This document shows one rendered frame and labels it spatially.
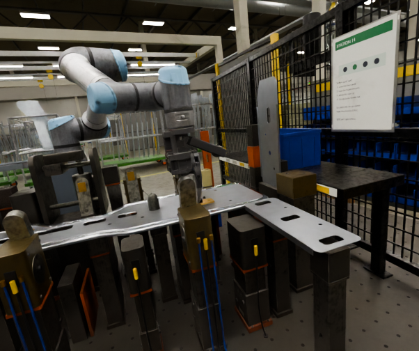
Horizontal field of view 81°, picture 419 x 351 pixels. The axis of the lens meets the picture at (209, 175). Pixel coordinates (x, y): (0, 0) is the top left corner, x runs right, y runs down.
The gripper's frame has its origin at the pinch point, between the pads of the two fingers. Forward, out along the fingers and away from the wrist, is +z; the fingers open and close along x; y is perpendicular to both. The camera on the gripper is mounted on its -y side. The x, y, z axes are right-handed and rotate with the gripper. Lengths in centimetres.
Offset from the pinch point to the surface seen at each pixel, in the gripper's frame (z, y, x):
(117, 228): 2.0, 22.7, 4.3
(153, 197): -1.7, 12.4, -3.7
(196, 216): -2.3, 5.7, 18.9
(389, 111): -17, -55, 15
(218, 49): -206, -276, -646
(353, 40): -39, -55, 2
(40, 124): -57, 206, -630
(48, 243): 2.0, 38.4, 3.0
